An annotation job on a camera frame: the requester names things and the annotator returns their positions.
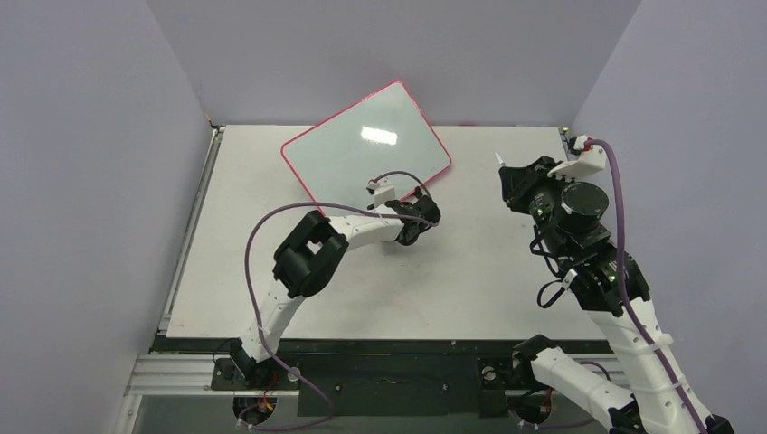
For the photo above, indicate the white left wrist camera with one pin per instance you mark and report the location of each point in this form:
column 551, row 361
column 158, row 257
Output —
column 381, row 192

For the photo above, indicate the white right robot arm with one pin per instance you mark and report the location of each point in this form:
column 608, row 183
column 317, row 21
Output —
column 609, row 287

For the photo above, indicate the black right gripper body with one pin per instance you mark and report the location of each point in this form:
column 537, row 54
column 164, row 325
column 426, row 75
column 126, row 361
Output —
column 518, row 183

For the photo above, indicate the white whiteboard marker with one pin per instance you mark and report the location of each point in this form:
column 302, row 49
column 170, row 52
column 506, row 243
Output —
column 499, row 159

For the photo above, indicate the red-framed whiteboard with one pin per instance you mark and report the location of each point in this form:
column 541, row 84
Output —
column 384, row 133

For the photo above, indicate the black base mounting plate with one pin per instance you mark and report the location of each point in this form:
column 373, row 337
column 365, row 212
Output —
column 372, row 377

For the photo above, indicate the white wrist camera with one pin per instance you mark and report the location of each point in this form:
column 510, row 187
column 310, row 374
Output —
column 381, row 192
column 589, row 160

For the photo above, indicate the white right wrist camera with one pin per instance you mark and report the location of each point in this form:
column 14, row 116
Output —
column 589, row 160

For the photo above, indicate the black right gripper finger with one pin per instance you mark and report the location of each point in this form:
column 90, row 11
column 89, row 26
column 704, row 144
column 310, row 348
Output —
column 513, row 186
column 541, row 167

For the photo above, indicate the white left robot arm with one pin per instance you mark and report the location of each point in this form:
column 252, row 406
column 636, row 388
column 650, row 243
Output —
column 308, row 258

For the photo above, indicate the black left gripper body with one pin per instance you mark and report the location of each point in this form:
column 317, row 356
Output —
column 411, row 242

